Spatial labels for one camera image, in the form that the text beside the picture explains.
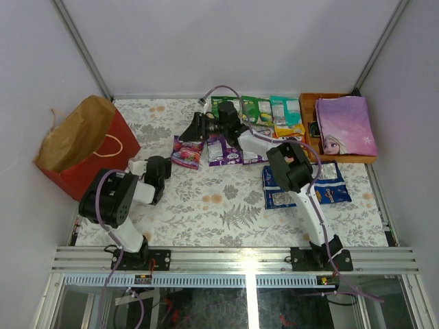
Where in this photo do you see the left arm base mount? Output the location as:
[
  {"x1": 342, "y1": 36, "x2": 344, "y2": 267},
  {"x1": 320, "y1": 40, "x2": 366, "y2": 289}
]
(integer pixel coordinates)
[{"x1": 104, "y1": 240, "x2": 171, "y2": 272}]

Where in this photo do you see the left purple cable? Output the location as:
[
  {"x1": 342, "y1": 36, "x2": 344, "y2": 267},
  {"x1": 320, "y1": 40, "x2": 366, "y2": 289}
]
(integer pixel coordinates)
[{"x1": 94, "y1": 169, "x2": 145, "y2": 329}]

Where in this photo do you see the orange wooden tray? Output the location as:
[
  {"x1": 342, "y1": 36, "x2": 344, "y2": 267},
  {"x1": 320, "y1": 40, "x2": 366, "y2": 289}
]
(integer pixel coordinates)
[{"x1": 299, "y1": 93, "x2": 377, "y2": 164}]

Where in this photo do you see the floral table mat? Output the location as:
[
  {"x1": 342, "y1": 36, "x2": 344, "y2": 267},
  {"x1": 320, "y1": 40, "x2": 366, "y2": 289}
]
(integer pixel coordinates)
[{"x1": 115, "y1": 99, "x2": 388, "y2": 247}]

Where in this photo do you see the small black object in tray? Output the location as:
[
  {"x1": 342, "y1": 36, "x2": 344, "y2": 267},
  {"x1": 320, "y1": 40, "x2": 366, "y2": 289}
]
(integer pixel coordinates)
[{"x1": 309, "y1": 121, "x2": 320, "y2": 138}]

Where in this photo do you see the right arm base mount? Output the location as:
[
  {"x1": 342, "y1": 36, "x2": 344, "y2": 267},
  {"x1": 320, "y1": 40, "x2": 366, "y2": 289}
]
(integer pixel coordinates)
[{"x1": 285, "y1": 236, "x2": 353, "y2": 272}]

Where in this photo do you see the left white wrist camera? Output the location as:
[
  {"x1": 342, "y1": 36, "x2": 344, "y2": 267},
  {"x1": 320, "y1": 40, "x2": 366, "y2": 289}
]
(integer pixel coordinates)
[{"x1": 127, "y1": 160, "x2": 147, "y2": 177}]

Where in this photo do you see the aluminium front rail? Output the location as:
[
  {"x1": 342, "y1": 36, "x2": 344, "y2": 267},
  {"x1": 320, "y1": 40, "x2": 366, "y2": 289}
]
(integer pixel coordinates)
[{"x1": 51, "y1": 247, "x2": 419, "y2": 288}]

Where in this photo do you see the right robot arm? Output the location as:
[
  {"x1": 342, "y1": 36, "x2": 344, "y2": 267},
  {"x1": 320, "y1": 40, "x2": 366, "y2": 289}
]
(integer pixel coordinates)
[{"x1": 180, "y1": 101, "x2": 343, "y2": 271}]

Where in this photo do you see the teal snack packet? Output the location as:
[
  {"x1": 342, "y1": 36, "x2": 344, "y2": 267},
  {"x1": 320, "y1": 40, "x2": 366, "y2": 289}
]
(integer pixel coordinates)
[{"x1": 270, "y1": 95, "x2": 302, "y2": 126}]

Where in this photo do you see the purple Fox's candy packet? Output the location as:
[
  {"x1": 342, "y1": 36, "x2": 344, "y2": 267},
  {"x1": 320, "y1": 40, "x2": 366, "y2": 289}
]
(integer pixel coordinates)
[{"x1": 237, "y1": 130, "x2": 274, "y2": 165}]

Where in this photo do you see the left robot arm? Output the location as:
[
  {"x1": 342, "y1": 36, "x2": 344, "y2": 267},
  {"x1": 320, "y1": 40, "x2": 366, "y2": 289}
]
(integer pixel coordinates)
[{"x1": 79, "y1": 156, "x2": 172, "y2": 271}]

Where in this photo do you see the purple Frozen cloth bag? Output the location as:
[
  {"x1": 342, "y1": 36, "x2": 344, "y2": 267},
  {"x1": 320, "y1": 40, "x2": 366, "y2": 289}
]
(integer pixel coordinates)
[{"x1": 316, "y1": 96, "x2": 378, "y2": 156}]

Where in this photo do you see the green snack packet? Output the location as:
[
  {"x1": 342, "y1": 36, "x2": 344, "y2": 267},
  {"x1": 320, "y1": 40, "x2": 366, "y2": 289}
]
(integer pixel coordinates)
[
  {"x1": 211, "y1": 96, "x2": 241, "y2": 117},
  {"x1": 240, "y1": 96, "x2": 273, "y2": 127}
]

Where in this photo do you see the Fox's candy bag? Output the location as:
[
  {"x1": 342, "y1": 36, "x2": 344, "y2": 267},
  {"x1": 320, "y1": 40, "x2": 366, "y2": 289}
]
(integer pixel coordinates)
[{"x1": 272, "y1": 123, "x2": 305, "y2": 142}]

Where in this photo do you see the red brown paper bag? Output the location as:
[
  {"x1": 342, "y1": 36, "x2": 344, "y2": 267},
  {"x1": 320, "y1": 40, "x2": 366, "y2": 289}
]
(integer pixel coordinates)
[{"x1": 34, "y1": 95, "x2": 141, "y2": 201}]

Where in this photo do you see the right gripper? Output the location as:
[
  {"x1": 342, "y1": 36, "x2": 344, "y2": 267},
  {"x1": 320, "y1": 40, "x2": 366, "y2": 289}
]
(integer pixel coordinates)
[{"x1": 178, "y1": 113, "x2": 228, "y2": 143}]

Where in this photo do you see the blue Doritos chip bag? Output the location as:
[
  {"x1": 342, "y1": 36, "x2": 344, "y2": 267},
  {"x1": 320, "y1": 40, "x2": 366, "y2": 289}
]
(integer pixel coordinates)
[{"x1": 262, "y1": 161, "x2": 352, "y2": 210}]

